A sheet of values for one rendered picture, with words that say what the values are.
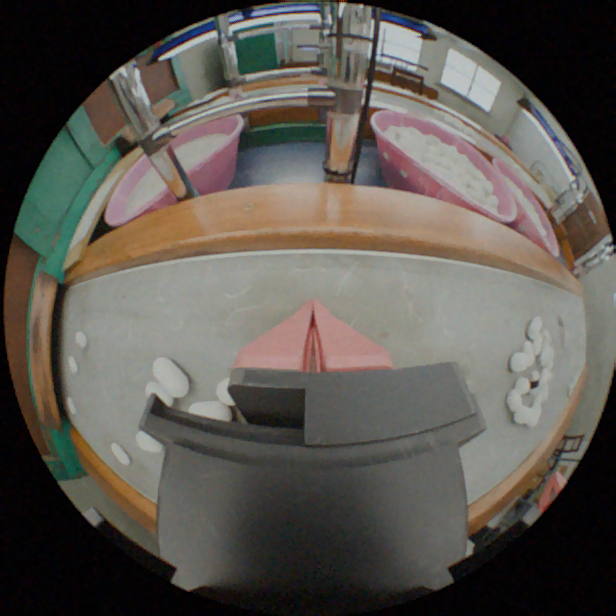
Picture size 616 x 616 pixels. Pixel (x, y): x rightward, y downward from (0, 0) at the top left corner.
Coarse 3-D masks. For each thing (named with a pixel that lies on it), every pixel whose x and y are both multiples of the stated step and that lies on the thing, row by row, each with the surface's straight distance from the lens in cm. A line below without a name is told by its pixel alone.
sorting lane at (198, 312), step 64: (256, 256) 16; (320, 256) 16; (384, 256) 17; (64, 320) 53; (128, 320) 23; (192, 320) 17; (256, 320) 15; (384, 320) 15; (448, 320) 18; (512, 320) 26; (576, 320) 83; (128, 384) 23; (192, 384) 17; (512, 384) 26; (128, 448) 29; (512, 448) 34
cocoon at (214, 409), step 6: (198, 402) 16; (204, 402) 15; (210, 402) 15; (216, 402) 14; (192, 408) 15; (198, 408) 15; (204, 408) 15; (210, 408) 14; (216, 408) 14; (222, 408) 14; (228, 408) 15; (198, 414) 15; (204, 414) 14; (210, 414) 14; (216, 414) 14; (222, 414) 14; (228, 414) 14; (228, 420) 14
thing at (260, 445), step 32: (160, 416) 7; (192, 416) 6; (480, 416) 6; (192, 448) 5; (224, 448) 5; (256, 448) 5; (288, 448) 5; (320, 448) 5; (352, 448) 5; (384, 448) 5; (416, 448) 5
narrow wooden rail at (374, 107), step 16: (256, 112) 44; (272, 112) 43; (288, 112) 43; (304, 112) 43; (368, 112) 44; (368, 128) 45; (448, 128) 53; (480, 144) 62; (144, 160) 59; (544, 208) 94; (560, 224) 116; (560, 240) 134
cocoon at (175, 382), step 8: (160, 360) 17; (168, 360) 17; (160, 368) 16; (168, 368) 16; (176, 368) 16; (160, 376) 16; (168, 376) 16; (176, 376) 16; (184, 376) 16; (168, 384) 16; (176, 384) 16; (184, 384) 16; (168, 392) 16; (176, 392) 16; (184, 392) 16
